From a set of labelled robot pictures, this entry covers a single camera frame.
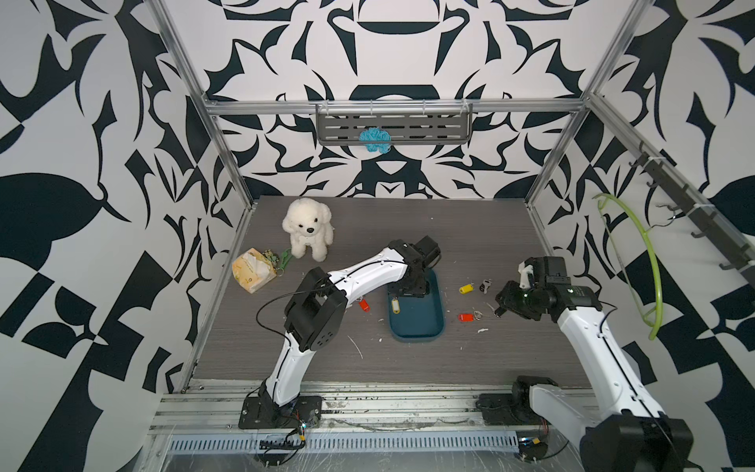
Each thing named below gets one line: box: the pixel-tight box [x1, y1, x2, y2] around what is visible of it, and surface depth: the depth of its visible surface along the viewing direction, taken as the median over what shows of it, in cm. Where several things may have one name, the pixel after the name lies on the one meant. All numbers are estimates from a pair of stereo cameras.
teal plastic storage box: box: [387, 268, 446, 341], surface depth 93 cm
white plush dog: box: [281, 196, 335, 263], surface depth 95 cm
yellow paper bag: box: [232, 247, 278, 295], surface depth 97 cm
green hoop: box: [591, 193, 664, 342], surface depth 66 cm
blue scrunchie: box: [358, 126, 393, 155], surface depth 93 cm
